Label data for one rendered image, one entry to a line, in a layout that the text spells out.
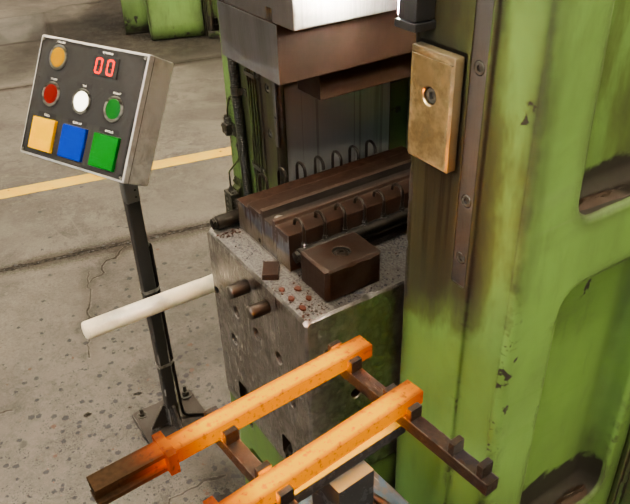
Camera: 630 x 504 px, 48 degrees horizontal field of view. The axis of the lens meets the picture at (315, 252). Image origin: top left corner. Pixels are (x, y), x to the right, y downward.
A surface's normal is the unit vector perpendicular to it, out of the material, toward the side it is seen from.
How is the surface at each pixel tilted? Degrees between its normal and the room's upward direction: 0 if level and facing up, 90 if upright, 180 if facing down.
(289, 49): 90
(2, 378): 0
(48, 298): 0
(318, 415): 90
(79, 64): 60
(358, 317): 90
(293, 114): 90
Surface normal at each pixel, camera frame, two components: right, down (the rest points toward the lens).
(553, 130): 0.55, 0.43
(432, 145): -0.84, 0.32
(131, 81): -0.47, 0.00
